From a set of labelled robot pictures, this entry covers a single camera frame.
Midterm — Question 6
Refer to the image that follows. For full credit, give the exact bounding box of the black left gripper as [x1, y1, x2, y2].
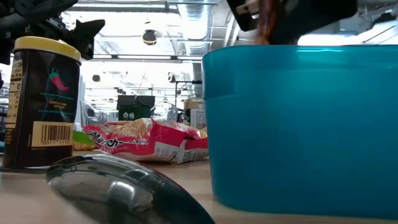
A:
[0, 0, 106, 60]

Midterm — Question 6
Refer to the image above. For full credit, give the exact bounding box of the small foil sauce packet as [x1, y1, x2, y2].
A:
[254, 0, 282, 45]

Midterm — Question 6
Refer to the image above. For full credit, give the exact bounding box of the yellow lid spice can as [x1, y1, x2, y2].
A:
[1, 35, 82, 170]

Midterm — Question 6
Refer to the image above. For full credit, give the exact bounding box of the dark green spice tin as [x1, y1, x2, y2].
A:
[118, 104, 152, 121]

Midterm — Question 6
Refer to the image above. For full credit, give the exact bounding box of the black pendant ceiling speaker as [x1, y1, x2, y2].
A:
[142, 29, 158, 47]

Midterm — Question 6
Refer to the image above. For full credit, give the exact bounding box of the black background monitor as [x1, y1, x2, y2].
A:
[116, 95, 156, 110]

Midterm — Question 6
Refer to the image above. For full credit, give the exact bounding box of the black metal stand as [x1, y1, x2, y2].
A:
[174, 80, 203, 108]

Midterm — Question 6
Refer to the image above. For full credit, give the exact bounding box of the small beige cup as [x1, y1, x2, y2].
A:
[183, 98, 208, 129]

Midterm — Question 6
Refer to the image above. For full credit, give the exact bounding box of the large teal blue bin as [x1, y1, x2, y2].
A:
[201, 44, 398, 220]

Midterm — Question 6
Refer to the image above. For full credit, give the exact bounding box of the red ramen noodle packet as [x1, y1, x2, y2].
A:
[82, 118, 210, 165]

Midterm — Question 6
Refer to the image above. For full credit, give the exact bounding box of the black shiny metal spoon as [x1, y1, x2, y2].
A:
[45, 154, 216, 224]

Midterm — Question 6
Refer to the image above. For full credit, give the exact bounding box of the silver ventilation duct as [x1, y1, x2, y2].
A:
[177, 0, 215, 57]

